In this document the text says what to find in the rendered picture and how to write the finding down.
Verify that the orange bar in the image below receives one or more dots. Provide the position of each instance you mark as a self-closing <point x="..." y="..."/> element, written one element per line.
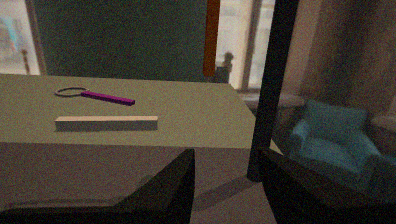
<point x="211" y="34"/>

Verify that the bent wire on two black posts with grey base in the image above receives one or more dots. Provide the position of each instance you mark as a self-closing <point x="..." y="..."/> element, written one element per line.
<point x="228" y="186"/>

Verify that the beige rectangular bar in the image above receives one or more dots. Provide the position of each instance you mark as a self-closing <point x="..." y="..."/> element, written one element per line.
<point x="106" y="123"/>

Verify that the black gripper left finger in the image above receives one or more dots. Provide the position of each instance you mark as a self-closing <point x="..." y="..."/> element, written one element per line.
<point x="165" y="199"/>

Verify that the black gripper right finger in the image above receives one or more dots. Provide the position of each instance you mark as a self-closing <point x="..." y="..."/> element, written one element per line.
<point x="299" y="195"/>

